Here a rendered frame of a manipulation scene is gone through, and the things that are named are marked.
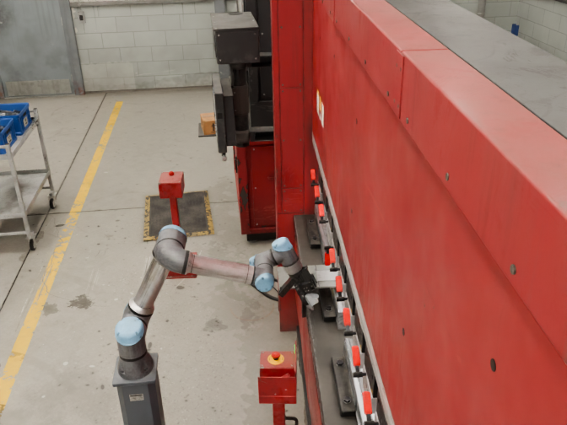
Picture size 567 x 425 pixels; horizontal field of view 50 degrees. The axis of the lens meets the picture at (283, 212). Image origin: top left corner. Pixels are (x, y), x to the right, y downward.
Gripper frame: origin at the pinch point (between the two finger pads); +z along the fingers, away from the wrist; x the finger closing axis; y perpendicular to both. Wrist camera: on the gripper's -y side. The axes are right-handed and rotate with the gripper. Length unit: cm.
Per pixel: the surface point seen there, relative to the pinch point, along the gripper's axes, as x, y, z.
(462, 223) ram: -136, 76, -88
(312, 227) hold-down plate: 85, -5, 2
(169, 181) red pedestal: 164, -104, -35
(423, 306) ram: -121, 63, -65
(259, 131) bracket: 157, -27, -43
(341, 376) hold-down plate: -34.6, 9.6, 12.8
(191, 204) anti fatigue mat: 285, -153, 26
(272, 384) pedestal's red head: -26.4, -22.0, 13.0
